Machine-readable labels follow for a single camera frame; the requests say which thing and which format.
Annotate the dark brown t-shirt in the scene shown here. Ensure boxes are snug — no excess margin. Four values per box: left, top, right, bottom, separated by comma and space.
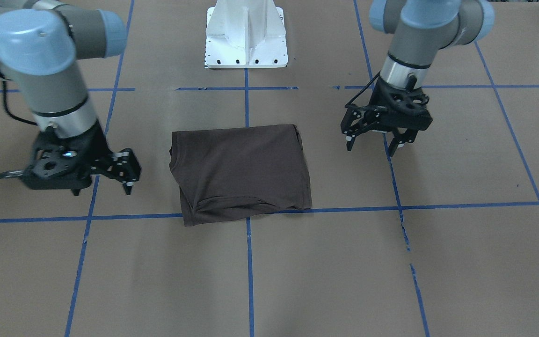
169, 124, 312, 227

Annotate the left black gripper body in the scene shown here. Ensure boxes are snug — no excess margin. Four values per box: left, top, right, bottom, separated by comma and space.
361, 77, 433, 133

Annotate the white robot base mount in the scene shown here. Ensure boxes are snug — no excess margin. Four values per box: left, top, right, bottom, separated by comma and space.
204, 0, 289, 69

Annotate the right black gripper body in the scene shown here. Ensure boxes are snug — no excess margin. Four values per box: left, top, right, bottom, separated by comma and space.
21, 123, 111, 190

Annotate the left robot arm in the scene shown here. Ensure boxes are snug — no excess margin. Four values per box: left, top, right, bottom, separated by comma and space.
340, 0, 495, 156

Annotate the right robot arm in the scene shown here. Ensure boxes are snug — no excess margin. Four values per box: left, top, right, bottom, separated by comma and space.
0, 0, 141, 196

